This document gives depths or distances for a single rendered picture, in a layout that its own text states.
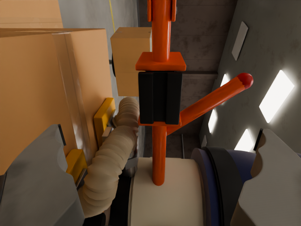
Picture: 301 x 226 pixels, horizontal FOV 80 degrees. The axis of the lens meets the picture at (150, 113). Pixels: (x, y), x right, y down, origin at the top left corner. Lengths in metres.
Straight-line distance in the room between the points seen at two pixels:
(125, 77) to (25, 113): 1.67
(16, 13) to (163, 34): 0.73
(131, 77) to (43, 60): 1.63
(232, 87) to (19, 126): 0.25
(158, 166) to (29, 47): 0.23
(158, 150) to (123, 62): 1.55
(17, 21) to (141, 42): 1.05
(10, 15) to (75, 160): 0.68
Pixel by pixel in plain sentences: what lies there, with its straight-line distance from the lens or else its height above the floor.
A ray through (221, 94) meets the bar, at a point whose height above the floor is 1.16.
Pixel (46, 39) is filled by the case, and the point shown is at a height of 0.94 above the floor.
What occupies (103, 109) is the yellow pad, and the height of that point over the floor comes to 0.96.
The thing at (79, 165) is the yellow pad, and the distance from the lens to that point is 0.28.
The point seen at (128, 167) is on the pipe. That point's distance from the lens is 0.33.
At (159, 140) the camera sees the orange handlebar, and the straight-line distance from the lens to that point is 0.27.
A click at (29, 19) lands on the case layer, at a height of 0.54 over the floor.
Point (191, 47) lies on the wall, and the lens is 9.28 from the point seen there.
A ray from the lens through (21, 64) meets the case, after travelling 0.21.
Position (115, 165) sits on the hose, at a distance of 0.23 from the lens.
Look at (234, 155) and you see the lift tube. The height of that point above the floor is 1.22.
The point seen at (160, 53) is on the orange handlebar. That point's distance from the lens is 0.22.
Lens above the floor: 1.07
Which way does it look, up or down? 3 degrees down
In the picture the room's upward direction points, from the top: 92 degrees clockwise
